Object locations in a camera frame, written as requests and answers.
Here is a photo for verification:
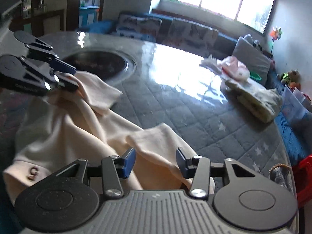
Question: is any dark wooden cabinet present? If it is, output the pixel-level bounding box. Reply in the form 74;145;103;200
9;0;66;39

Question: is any cream long-sleeved garment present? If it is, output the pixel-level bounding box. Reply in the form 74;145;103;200
3;70;216;201

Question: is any blue storage box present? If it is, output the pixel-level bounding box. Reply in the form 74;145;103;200
79;4;101;28

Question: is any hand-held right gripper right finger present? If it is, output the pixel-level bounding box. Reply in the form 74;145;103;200
176;147;257;198

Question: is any grey quilted table cover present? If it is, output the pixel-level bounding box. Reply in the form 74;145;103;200
0;30;298;234

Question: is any crumpled white cloth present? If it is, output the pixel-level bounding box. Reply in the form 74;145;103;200
199;55;224;75

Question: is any blue fuzzy blanket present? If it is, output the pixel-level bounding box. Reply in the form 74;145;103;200
275;112;312;159

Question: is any light blue paper sheet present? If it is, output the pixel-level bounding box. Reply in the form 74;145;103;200
281;85;312;128

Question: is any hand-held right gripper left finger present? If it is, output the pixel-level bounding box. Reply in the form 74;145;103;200
52;147;136;198

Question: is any brown stuffed toy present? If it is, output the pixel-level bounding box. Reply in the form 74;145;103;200
280;69;302;89

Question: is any blue-grey sofa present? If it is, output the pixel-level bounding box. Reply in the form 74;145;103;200
107;11;277;89

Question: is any round black table inset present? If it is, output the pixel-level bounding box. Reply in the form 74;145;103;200
61;50;137;81

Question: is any red plastic stool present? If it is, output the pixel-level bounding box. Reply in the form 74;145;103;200
292;154;312;208

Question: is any plain grey cushion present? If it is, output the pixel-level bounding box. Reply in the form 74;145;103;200
231;36;271;79

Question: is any large window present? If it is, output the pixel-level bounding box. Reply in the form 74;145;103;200
149;0;280;34

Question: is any folded beige garment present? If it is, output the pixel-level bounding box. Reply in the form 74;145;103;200
224;79;284;124

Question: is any colourful pinwheel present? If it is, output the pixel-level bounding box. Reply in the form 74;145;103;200
269;26;285;54

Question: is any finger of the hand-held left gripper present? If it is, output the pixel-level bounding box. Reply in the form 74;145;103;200
24;38;77;76
0;56;80;96

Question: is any printed sofa cushion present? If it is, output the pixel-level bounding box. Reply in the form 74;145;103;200
116;13;163;40
168;20;219;52

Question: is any pink and white garment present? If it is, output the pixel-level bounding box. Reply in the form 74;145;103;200
220;55;251;81

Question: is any grey knitted cloth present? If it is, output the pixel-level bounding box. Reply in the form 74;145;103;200
269;164;293;190

